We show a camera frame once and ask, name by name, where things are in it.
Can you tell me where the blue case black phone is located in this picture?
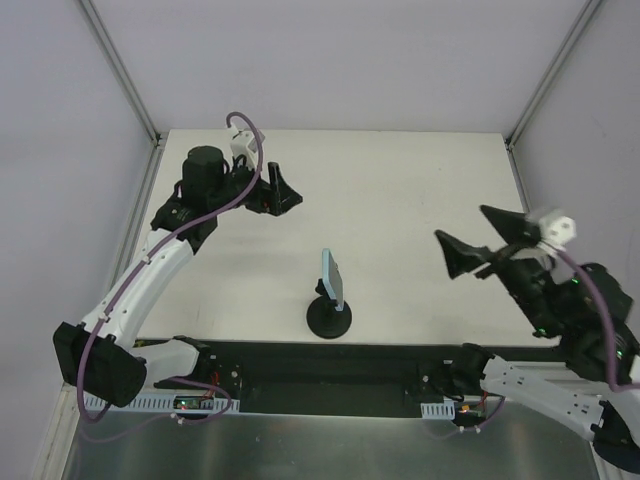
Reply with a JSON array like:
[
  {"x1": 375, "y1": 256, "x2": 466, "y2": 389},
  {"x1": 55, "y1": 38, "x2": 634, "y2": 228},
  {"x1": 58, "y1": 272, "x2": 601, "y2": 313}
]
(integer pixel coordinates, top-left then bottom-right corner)
[{"x1": 321, "y1": 248, "x2": 345, "y2": 312}]

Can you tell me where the black phone stand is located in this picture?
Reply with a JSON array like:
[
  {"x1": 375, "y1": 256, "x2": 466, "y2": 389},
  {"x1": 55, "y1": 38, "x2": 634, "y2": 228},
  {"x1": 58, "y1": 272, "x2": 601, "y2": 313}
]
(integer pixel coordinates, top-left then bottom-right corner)
[{"x1": 306, "y1": 279, "x2": 352, "y2": 340}]

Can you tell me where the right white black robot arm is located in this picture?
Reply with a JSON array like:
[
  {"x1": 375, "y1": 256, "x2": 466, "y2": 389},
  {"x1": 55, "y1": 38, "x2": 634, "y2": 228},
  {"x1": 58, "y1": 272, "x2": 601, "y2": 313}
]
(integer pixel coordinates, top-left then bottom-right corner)
[{"x1": 434, "y1": 205, "x2": 639, "y2": 474}]

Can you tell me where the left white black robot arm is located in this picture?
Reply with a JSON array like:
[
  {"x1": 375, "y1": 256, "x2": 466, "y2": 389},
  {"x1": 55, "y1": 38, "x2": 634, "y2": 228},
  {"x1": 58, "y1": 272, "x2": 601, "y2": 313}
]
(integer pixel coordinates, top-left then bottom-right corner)
[{"x1": 53, "y1": 142, "x2": 303, "y2": 407}]

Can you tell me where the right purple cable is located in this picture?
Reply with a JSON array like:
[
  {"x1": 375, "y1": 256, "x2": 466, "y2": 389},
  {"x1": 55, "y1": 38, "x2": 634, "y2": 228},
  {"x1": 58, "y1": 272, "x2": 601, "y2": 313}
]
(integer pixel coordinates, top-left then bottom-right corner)
[{"x1": 424, "y1": 249, "x2": 640, "y2": 441}]

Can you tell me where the purple cable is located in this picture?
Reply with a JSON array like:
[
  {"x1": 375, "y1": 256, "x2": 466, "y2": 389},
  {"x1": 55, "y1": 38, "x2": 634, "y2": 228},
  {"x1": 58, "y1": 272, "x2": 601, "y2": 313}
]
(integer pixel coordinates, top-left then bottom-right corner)
[
  {"x1": 424, "y1": 249, "x2": 640, "y2": 441},
  {"x1": 77, "y1": 112, "x2": 266, "y2": 444}
]

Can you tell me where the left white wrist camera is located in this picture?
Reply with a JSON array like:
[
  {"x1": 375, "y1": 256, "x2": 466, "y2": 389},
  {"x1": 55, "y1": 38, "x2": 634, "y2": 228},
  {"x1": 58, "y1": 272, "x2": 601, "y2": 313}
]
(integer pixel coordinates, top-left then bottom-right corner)
[{"x1": 228, "y1": 124, "x2": 258, "y2": 170}]

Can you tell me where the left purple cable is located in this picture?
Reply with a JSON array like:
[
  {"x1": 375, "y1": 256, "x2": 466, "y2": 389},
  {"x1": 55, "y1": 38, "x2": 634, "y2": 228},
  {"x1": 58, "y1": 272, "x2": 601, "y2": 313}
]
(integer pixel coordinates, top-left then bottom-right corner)
[{"x1": 77, "y1": 112, "x2": 266, "y2": 444}]

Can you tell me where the right aluminium frame post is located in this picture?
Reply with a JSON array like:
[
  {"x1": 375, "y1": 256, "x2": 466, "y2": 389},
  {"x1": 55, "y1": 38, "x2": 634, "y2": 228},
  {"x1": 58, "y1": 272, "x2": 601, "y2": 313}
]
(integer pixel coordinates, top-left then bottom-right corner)
[{"x1": 505, "y1": 0, "x2": 606, "y2": 151}]

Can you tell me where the aluminium frame post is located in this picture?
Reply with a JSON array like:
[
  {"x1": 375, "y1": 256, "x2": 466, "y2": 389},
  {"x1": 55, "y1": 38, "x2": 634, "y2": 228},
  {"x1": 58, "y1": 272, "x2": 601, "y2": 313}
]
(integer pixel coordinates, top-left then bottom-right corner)
[
  {"x1": 505, "y1": 0, "x2": 606, "y2": 151},
  {"x1": 74, "y1": 0, "x2": 162, "y2": 147}
]

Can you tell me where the right white cable duct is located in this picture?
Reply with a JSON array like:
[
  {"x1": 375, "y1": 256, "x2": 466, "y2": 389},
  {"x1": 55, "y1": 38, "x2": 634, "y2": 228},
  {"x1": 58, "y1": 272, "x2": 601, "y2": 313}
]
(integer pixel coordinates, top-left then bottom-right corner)
[{"x1": 420, "y1": 400, "x2": 456, "y2": 421}]

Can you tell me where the white cable duct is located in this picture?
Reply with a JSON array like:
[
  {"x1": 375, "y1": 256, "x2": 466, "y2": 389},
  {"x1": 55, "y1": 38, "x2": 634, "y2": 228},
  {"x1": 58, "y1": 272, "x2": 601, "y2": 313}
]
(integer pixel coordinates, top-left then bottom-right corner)
[
  {"x1": 420, "y1": 400, "x2": 456, "y2": 421},
  {"x1": 109, "y1": 394, "x2": 240, "y2": 415}
]

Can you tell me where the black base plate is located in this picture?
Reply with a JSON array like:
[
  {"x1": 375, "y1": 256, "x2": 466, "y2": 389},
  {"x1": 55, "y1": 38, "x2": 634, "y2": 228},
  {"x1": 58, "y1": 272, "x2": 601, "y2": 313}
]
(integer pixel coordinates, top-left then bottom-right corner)
[{"x1": 134, "y1": 339, "x2": 571, "y2": 416}]

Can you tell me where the left aluminium frame post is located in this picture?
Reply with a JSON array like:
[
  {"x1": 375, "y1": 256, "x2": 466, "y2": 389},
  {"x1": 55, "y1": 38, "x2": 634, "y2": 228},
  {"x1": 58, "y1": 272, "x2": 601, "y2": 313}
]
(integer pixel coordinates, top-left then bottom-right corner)
[{"x1": 74, "y1": 0, "x2": 162, "y2": 147}]

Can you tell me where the left white cable duct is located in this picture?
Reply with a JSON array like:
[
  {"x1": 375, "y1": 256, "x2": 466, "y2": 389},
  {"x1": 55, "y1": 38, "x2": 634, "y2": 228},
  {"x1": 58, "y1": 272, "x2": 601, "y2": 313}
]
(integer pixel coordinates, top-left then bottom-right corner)
[{"x1": 109, "y1": 394, "x2": 240, "y2": 415}]

